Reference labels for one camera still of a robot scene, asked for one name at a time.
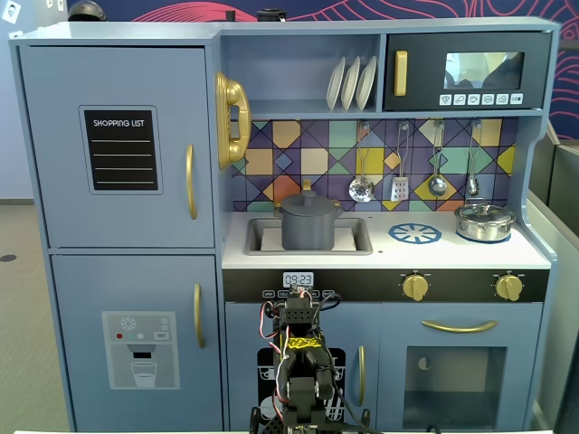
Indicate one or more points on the gray pot lid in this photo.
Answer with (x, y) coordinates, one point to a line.
(310, 205)

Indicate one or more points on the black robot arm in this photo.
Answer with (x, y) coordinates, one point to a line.
(300, 389)

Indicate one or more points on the shiny steel pot with lid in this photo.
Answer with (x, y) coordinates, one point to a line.
(484, 223)

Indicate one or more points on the gray plastic pot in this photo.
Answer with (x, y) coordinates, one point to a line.
(307, 233)

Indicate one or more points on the gold toy faucet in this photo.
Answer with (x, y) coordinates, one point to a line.
(307, 184)

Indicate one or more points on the blue toy play kitchen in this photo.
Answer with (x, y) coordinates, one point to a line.
(289, 267)

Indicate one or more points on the digital clock display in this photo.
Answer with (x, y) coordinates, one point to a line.
(298, 280)

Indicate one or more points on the grey toy sink basin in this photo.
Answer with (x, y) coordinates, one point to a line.
(362, 235)

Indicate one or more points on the metal skimmer spoon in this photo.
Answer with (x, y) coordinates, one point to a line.
(361, 190)

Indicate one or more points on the metal slotted spatula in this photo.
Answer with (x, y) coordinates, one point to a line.
(400, 190)

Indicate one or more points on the blue dishwasher door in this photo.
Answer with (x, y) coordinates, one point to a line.
(244, 330)

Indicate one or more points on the gold toy telephone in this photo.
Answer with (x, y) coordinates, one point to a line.
(235, 97)

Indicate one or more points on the white toy plate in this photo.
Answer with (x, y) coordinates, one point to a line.
(350, 86)
(335, 86)
(367, 83)

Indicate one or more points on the gold stove knob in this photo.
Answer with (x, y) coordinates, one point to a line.
(415, 287)
(509, 287)

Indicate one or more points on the metal ladle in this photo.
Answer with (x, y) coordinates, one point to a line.
(437, 185)

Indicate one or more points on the blue oven door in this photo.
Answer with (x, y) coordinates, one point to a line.
(393, 361)

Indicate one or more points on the black shopping list board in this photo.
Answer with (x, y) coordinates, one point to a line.
(121, 149)

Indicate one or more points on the small metal hanging utensil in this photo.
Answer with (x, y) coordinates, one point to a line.
(473, 184)

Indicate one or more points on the black microwave door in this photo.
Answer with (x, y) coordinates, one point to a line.
(425, 68)

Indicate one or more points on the black round object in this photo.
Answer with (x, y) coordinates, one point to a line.
(270, 15)

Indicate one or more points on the blue lower freezer door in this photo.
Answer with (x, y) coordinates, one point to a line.
(90, 285)

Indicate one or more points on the blue upper fridge door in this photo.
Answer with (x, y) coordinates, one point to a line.
(59, 212)

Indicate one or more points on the black floor disc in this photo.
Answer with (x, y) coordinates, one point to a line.
(7, 258)

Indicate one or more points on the black helmet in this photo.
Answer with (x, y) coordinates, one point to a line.
(87, 11)

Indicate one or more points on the white wall picture card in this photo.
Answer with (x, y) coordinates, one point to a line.
(12, 12)

